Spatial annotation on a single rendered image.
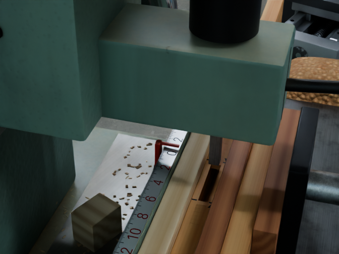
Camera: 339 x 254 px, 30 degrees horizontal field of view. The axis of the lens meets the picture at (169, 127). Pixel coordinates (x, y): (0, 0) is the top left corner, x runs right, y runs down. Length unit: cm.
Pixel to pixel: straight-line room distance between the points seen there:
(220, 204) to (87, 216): 20
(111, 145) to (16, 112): 33
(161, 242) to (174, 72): 12
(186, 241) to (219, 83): 12
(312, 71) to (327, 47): 40
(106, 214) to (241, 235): 21
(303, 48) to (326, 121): 46
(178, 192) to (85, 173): 28
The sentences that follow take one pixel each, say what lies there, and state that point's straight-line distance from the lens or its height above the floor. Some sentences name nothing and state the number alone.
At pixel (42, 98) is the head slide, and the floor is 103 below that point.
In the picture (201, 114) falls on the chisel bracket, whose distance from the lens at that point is 47.
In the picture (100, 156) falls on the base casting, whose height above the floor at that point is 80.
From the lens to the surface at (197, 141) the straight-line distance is 56.
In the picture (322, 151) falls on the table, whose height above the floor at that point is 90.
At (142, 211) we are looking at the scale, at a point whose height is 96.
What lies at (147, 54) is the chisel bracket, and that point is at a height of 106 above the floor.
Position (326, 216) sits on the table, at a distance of 57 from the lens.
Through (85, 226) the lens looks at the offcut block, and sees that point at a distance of 65.
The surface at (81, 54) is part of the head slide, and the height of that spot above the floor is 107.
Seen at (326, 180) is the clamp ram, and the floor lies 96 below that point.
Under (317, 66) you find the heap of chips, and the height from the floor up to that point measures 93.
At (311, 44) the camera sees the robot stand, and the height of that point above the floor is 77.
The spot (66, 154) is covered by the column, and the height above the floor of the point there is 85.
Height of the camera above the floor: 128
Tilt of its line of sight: 35 degrees down
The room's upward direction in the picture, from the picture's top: 1 degrees clockwise
